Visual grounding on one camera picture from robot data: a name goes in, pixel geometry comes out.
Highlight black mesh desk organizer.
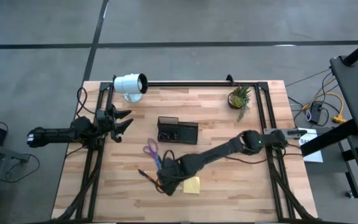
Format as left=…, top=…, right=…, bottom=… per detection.
left=157, top=116, right=199, bottom=145

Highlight black aluminium table frame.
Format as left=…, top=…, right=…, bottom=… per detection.
left=53, top=74, right=318, bottom=223

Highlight black pen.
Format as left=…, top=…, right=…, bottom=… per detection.
left=137, top=169, right=152, bottom=181

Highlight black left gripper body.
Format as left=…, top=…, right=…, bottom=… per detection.
left=94, top=104, right=122, bottom=143

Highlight yellow extension cable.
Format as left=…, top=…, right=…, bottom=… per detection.
left=303, top=92, right=347, bottom=124

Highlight potted succulent plant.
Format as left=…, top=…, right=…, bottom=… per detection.
left=227, top=85, right=252, bottom=123

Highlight black side desk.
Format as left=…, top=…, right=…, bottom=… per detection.
left=300, top=55, right=358, bottom=212

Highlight yellow sticky note pad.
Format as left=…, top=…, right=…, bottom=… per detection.
left=183, top=176, right=201, bottom=195

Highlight white paper sign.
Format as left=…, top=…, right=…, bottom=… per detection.
left=298, top=128, right=324, bottom=164

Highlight black power adapter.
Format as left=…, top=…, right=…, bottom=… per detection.
left=309, top=101, right=324, bottom=124

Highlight purple-handled scissors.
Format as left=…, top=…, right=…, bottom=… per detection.
left=142, top=138, right=163, bottom=170

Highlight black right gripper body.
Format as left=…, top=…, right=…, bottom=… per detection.
left=156, top=154, right=190, bottom=197

